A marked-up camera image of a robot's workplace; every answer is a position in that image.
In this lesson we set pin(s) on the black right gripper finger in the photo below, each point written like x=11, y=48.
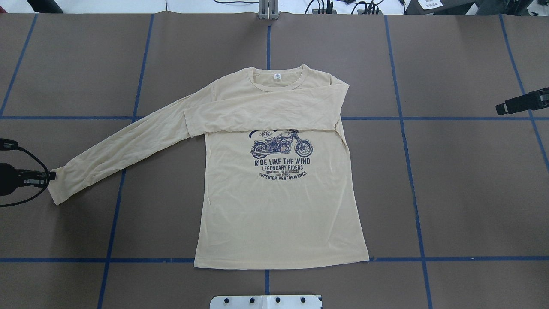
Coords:
x=532, y=101

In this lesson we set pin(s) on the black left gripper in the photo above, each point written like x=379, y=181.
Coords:
x=8, y=179

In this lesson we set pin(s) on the cream long-sleeve printed shirt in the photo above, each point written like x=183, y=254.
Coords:
x=278, y=186

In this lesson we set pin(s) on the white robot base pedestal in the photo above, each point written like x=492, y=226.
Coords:
x=306, y=301

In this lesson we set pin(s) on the aluminium frame post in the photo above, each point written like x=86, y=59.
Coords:
x=268, y=9

